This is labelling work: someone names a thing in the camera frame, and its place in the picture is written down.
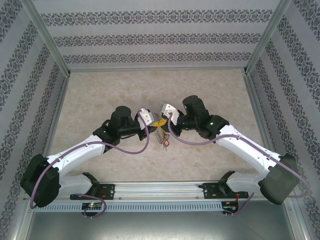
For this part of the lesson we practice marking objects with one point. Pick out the red framed key tag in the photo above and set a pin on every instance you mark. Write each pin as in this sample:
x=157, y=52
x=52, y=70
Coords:
x=166, y=143

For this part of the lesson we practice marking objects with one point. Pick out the green key tag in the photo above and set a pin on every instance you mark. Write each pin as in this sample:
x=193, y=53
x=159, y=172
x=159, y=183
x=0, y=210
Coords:
x=165, y=149

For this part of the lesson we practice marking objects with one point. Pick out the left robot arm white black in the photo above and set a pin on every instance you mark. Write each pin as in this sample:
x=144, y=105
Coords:
x=75, y=152

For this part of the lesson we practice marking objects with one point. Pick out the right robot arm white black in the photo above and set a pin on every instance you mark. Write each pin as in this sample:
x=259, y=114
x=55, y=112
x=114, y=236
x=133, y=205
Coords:
x=250, y=147

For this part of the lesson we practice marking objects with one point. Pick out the grey metal floor panel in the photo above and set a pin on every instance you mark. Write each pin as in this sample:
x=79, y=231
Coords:
x=160, y=225

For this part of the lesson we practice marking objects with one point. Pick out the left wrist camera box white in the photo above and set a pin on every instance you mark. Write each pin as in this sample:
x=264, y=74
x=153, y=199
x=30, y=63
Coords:
x=146, y=117

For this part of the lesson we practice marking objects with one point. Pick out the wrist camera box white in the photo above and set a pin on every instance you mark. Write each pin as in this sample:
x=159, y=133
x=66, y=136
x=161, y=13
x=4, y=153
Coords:
x=170, y=111
x=146, y=117

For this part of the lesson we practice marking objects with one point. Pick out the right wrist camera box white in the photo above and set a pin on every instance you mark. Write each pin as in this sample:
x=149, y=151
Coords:
x=170, y=111

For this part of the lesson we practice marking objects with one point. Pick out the long aluminium base rail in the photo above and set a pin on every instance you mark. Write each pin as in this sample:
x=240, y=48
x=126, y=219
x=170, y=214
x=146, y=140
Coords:
x=160, y=190

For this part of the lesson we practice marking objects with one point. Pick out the right aluminium side rail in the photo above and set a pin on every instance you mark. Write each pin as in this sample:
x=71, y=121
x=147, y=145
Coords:
x=260, y=120

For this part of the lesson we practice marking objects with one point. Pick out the aluminium side rail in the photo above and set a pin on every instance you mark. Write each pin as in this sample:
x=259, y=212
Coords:
x=260, y=120
x=53, y=112

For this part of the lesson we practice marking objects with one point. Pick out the left aluminium side rail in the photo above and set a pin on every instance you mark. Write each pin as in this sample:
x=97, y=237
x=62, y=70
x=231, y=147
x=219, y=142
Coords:
x=53, y=112

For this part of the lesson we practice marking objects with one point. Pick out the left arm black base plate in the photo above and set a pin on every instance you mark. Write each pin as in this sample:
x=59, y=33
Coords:
x=110, y=191

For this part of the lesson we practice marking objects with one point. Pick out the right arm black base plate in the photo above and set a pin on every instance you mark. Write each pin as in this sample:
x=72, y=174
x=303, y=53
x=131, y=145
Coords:
x=208, y=191

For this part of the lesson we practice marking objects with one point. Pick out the right aluminium corner post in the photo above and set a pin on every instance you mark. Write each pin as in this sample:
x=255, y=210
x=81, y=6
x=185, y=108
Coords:
x=265, y=37

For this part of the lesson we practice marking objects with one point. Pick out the aluminium corner post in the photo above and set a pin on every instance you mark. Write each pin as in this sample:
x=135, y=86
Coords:
x=265, y=37
x=47, y=37

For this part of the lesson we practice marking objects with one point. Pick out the left aluminium corner post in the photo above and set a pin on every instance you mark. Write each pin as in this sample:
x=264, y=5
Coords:
x=47, y=37

